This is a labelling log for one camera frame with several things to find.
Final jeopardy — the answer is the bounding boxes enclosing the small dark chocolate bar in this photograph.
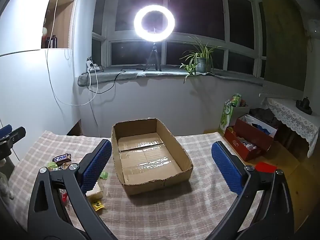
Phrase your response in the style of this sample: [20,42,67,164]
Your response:
[52,153,73,165]

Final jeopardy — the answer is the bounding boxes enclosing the sliced bread packet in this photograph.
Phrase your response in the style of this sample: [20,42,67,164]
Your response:
[86,182,104,201]

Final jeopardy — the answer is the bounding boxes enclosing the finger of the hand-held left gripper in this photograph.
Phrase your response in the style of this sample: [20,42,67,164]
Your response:
[0,124,27,160]

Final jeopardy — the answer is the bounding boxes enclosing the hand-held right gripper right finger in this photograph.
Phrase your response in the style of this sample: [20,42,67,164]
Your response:
[211,141,295,240]

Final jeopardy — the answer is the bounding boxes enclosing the dark bottle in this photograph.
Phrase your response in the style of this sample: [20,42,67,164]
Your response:
[46,36,58,49]

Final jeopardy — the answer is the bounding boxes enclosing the white lace cloth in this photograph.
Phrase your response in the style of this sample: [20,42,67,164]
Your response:
[261,97,320,158]

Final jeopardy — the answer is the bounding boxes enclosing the white beaded cord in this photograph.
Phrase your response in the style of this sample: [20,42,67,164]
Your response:
[65,2,76,59]

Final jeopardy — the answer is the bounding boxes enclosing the white cabinet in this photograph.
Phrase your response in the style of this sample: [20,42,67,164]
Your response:
[0,0,83,160]

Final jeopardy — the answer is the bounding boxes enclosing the dark clothing pile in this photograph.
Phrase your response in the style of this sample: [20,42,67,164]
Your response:
[249,108,281,128]

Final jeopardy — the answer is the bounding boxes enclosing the yellow candy packet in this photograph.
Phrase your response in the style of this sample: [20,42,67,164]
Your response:
[90,199,106,212]

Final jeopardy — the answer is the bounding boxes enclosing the potted spider plant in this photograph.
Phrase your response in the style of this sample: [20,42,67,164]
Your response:
[179,36,223,83]

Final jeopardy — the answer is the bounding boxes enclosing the white power strip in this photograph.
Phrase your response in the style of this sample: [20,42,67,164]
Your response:
[86,58,101,72]

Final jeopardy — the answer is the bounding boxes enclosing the black cable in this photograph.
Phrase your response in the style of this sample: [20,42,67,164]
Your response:
[86,67,145,94]

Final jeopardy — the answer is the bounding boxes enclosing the checked tablecloth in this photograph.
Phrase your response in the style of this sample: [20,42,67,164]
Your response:
[7,130,266,240]

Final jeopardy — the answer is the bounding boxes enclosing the red storage box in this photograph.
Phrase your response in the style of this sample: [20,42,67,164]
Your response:
[223,114,278,162]

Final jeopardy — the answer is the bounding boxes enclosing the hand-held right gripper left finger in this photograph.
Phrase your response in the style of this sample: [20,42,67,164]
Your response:
[27,139,120,240]

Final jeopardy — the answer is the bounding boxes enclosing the ring light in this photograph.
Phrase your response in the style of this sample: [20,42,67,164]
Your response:
[134,4,176,39]

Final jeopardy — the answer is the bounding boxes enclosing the wooden shelf niche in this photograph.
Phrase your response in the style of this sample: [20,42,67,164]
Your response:
[41,0,81,49]

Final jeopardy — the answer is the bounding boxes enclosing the green carton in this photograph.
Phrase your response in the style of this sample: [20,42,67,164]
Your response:
[219,94,242,133]

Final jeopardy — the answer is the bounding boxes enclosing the red envelope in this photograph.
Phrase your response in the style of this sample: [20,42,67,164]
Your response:
[255,162,278,174]

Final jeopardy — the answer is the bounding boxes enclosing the white window frame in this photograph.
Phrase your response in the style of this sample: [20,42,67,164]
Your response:
[91,0,267,78]

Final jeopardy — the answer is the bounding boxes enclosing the grey windowsill mat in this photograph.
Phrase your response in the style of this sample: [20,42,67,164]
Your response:
[77,66,264,87]

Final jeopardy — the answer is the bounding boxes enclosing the pale fuzzy cloth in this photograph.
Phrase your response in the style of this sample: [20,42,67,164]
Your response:
[0,159,15,201]

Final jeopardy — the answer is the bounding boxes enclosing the white cable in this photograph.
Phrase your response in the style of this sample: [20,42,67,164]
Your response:
[45,0,99,106]

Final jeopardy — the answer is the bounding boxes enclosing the grey cardboard box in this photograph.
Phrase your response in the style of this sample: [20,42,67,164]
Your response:
[234,105,250,121]

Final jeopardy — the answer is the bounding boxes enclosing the dark teapot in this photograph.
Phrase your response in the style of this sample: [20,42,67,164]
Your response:
[296,96,313,114]

